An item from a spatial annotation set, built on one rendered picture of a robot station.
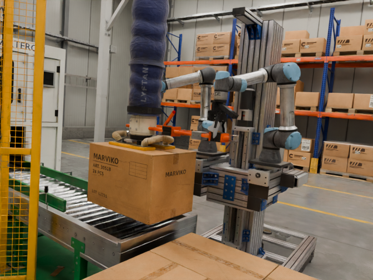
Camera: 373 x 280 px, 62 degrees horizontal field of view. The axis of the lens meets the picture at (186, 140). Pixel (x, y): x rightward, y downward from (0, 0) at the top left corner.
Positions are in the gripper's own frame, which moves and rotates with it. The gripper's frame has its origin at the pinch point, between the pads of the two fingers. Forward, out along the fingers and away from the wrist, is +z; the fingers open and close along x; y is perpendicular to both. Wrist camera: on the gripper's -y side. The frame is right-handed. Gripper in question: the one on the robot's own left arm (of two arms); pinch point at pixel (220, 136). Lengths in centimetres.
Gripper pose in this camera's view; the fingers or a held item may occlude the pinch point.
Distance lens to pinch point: 171.2
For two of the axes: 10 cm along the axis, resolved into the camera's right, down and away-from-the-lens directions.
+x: -6.2, 0.0, -7.9
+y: -7.8, -1.1, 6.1
